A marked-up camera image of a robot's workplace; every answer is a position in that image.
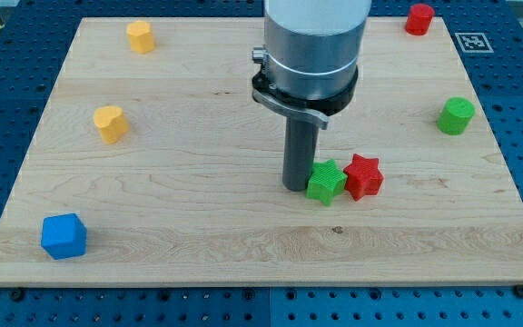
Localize green star block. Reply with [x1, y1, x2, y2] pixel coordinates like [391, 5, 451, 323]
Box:
[306, 159, 348, 206]

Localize red star block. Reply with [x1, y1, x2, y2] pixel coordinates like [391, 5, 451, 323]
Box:
[343, 154, 384, 201]

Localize light wooden board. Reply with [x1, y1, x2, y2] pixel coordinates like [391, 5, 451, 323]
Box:
[0, 17, 523, 288]

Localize blue cube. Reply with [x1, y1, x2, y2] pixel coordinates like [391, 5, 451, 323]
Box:
[40, 213, 87, 260]

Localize yellow hexagon block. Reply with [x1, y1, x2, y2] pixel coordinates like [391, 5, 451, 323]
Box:
[126, 21, 155, 54]

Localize green cylinder block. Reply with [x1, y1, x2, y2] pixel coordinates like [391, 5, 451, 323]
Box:
[437, 97, 476, 135]

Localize grey cylindrical pointer tool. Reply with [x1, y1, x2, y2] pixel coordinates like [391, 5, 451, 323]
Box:
[282, 118, 319, 192]

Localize white fiducial marker tag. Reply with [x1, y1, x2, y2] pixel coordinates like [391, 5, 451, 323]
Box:
[455, 32, 493, 54]

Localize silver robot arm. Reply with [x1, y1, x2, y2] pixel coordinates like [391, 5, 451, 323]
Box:
[264, 0, 371, 100]

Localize black clamp with silver lever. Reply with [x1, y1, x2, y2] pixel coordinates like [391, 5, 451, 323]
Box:
[252, 47, 359, 130]

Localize yellow heart block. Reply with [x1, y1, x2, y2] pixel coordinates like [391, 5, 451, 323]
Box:
[93, 105, 130, 144]

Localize red cylinder block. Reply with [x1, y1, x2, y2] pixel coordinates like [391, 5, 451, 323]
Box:
[404, 4, 435, 36]

